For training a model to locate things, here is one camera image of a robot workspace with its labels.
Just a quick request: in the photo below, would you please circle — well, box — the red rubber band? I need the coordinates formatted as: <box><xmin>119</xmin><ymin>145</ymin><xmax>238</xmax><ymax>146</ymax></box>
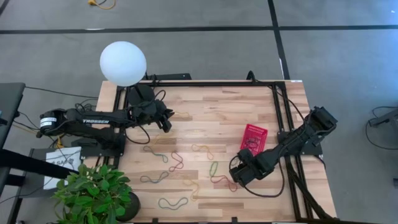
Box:
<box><xmin>244</xmin><ymin>136</ymin><xmax>261</xmax><ymax>147</ymax></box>
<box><xmin>248</xmin><ymin>139</ymin><xmax>264</xmax><ymax>152</ymax></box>
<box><xmin>210</xmin><ymin>175</ymin><xmax>239</xmax><ymax>193</ymax></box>
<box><xmin>169</xmin><ymin>151</ymin><xmax>185</xmax><ymax>172</ymax></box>

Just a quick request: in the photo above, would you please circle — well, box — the black power strip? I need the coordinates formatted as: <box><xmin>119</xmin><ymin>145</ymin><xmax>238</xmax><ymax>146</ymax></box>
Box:
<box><xmin>146</xmin><ymin>73</ymin><xmax>193</xmax><ymax>81</ymax></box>

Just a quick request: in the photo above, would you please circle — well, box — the white globe lamp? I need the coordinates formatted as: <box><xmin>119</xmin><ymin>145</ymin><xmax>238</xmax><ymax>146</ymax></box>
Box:
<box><xmin>99</xmin><ymin>40</ymin><xmax>155</xmax><ymax>106</ymax></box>

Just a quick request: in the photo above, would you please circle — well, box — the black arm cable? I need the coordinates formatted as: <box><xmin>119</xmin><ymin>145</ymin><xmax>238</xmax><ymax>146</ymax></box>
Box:
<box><xmin>124</xmin><ymin>89</ymin><xmax>167</xmax><ymax>146</ymax></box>
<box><xmin>229</xmin><ymin>155</ymin><xmax>286</xmax><ymax>198</ymax></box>

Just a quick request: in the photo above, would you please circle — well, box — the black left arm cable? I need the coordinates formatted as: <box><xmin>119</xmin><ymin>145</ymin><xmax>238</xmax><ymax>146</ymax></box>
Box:
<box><xmin>124</xmin><ymin>89</ymin><xmax>167</xmax><ymax>146</ymax></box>

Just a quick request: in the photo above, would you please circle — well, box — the green potted plant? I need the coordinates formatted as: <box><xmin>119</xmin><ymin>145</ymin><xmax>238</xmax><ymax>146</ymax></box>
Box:
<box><xmin>51</xmin><ymin>164</ymin><xmax>141</xmax><ymax>224</ymax></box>

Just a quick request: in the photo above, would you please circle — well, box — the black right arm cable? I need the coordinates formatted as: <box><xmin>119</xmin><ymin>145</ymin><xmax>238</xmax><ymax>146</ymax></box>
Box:
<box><xmin>229</xmin><ymin>155</ymin><xmax>286</xmax><ymax>198</ymax></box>

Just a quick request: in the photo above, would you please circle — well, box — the yellow rubber band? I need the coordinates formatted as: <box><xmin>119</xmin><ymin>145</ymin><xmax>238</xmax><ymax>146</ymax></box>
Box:
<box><xmin>190</xmin><ymin>144</ymin><xmax>215</xmax><ymax>161</ymax></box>
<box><xmin>173</xmin><ymin>111</ymin><xmax>192</xmax><ymax>121</ymax></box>
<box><xmin>182</xmin><ymin>179</ymin><xmax>200</xmax><ymax>202</ymax></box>
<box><xmin>151</xmin><ymin>133</ymin><xmax>169</xmax><ymax>147</ymax></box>

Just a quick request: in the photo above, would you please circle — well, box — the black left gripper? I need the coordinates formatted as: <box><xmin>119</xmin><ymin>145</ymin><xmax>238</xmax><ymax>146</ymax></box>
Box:
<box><xmin>130</xmin><ymin>98</ymin><xmax>175</xmax><ymax>134</ymax></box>

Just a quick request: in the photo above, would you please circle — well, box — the dark grey desk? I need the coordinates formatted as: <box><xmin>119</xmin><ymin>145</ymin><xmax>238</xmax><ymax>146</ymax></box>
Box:
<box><xmin>0</xmin><ymin>82</ymin><xmax>26</xmax><ymax>150</ymax></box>

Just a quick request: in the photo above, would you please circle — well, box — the white paper sheet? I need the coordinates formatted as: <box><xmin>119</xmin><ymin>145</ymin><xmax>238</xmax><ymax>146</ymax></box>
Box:
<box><xmin>43</xmin><ymin>146</ymin><xmax>82</xmax><ymax>190</ymax></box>

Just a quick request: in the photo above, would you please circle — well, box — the black floor stand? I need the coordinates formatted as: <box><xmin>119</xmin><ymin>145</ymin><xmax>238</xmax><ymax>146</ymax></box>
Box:
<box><xmin>365</xmin><ymin>106</ymin><xmax>398</xmax><ymax>151</ymax></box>

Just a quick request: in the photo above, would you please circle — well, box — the black beam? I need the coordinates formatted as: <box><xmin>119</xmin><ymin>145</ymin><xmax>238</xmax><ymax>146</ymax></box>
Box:
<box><xmin>0</xmin><ymin>148</ymin><xmax>72</xmax><ymax>180</ymax></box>

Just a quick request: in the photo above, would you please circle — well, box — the black aluminium table frame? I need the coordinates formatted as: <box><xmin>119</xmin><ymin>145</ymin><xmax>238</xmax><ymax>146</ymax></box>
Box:
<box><xmin>111</xmin><ymin>80</ymin><xmax>338</xmax><ymax>224</ymax></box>

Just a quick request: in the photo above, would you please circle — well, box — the red plastic mesh bin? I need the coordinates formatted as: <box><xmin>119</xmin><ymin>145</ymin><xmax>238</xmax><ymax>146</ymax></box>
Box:
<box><xmin>239</xmin><ymin>123</ymin><xmax>269</xmax><ymax>156</ymax></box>

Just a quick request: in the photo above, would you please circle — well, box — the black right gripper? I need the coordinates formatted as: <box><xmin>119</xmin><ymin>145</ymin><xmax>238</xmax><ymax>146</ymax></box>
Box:
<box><xmin>229</xmin><ymin>148</ymin><xmax>265</xmax><ymax>187</ymax></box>

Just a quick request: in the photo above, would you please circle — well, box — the yellow extension cord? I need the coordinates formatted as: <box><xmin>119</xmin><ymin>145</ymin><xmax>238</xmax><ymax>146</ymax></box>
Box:
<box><xmin>88</xmin><ymin>0</ymin><xmax>116</xmax><ymax>10</ymax></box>

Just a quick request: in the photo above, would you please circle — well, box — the teal rubber band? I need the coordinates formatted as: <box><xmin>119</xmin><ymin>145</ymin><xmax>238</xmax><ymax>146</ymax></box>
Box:
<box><xmin>142</xmin><ymin>145</ymin><xmax>169</xmax><ymax>164</ymax></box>
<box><xmin>158</xmin><ymin>197</ymin><xmax>189</xmax><ymax>211</ymax></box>
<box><xmin>139</xmin><ymin>170</ymin><xmax>170</xmax><ymax>184</ymax></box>

